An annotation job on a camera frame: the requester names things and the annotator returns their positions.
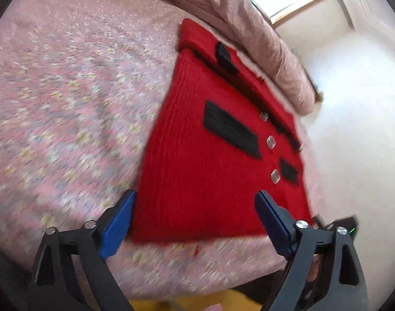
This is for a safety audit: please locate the red knit cardigan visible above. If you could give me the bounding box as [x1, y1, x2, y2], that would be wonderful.
[131, 19, 312, 244]

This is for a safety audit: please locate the person's right hand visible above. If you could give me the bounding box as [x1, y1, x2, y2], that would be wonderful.
[306, 255, 321, 282]

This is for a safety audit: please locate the pink floral bed sheet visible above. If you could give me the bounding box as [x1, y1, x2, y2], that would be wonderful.
[0, 0, 315, 302]

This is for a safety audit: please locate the pink floral duvet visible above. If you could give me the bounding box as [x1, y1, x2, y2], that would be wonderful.
[167, 0, 316, 116]

